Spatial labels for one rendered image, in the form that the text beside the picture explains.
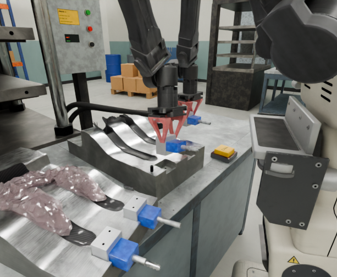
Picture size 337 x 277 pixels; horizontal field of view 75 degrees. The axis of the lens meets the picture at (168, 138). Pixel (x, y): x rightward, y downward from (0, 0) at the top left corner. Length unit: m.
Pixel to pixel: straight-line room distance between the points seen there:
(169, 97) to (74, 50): 0.89
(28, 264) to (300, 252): 0.55
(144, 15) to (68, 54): 0.91
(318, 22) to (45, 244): 0.54
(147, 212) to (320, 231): 0.36
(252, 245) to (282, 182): 1.26
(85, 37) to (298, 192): 1.27
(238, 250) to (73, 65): 1.51
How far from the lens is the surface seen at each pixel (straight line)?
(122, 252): 0.47
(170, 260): 0.88
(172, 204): 0.66
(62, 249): 0.52
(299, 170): 0.46
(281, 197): 0.49
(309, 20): 0.28
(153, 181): 0.63
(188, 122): 0.91
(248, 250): 1.67
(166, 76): 0.59
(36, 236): 0.54
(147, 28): 0.53
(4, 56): 1.84
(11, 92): 1.22
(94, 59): 1.46
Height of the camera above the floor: 1.22
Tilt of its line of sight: 23 degrees down
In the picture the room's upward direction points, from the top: straight up
